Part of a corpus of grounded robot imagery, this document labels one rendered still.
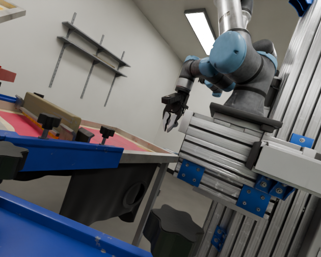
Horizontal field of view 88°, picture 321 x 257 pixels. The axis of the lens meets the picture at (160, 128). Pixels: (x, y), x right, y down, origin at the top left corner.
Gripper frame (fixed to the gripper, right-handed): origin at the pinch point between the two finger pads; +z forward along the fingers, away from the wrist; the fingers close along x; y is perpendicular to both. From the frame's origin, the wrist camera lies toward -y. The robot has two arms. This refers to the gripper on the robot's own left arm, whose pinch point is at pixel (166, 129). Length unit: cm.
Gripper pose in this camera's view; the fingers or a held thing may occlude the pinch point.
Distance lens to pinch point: 77.2
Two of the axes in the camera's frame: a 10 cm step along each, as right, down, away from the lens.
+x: -7.8, -3.0, 5.5
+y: 5.3, 1.5, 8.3
